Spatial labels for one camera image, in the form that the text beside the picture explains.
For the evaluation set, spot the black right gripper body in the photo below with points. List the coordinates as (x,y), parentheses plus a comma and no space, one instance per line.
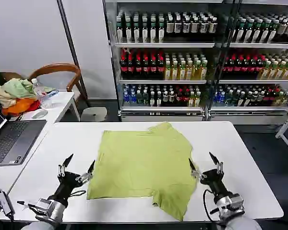
(214,182)

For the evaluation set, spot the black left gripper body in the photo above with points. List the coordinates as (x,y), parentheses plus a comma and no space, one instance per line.
(67,183)

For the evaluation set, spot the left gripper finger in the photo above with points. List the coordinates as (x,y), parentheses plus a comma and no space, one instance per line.
(89,173)
(61,170)

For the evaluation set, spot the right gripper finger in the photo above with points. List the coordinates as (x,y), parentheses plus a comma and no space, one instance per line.
(219,167)
(195,173)

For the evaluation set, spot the yellow-green printed t-shirt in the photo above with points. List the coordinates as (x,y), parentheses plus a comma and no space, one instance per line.
(144,163)

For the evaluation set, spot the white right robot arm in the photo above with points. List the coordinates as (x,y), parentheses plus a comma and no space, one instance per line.
(230,207)

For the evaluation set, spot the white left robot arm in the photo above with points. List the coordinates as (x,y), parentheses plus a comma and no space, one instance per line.
(50,212)

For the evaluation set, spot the grey open laptop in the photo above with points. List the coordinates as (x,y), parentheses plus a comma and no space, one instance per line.
(12,140)

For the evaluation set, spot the round grey stool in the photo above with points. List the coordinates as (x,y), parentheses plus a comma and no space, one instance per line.
(93,114)

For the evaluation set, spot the grey computer mouse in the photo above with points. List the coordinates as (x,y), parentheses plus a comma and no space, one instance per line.
(39,114)

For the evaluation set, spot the white side table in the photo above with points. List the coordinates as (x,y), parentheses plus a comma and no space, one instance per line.
(58,103)

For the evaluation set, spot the blue plastic packet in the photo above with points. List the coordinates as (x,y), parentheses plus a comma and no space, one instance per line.
(51,92)

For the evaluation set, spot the clear plastic water bottle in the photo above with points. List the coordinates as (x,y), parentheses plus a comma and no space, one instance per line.
(39,92)

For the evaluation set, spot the pile of coloured clothes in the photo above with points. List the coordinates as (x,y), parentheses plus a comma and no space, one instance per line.
(16,93)

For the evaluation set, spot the brown wooden chair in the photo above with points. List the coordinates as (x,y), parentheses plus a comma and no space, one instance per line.
(62,69)

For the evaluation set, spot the shelf of bottled drinks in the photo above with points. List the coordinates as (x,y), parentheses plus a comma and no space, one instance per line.
(256,60)
(163,60)

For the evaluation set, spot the black slanted pole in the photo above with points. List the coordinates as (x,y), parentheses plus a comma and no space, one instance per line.
(73,52)

